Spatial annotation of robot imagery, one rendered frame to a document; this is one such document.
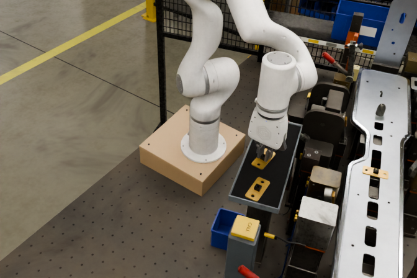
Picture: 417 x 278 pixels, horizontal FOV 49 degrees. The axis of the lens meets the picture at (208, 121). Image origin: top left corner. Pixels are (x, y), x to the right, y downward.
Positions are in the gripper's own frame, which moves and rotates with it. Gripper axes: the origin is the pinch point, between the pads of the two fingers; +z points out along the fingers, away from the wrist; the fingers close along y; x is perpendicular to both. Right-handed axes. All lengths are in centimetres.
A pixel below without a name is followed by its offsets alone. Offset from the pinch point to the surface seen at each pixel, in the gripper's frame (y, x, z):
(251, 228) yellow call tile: 9.7, -23.5, 2.7
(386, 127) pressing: 22, 58, 19
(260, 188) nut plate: 5.4, -11.7, 1.7
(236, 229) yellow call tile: 6.8, -26.1, 2.8
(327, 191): 19.3, 4.7, 8.1
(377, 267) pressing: 39.5, -2.8, 18.7
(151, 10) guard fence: -234, 218, 109
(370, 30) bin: -4, 109, 8
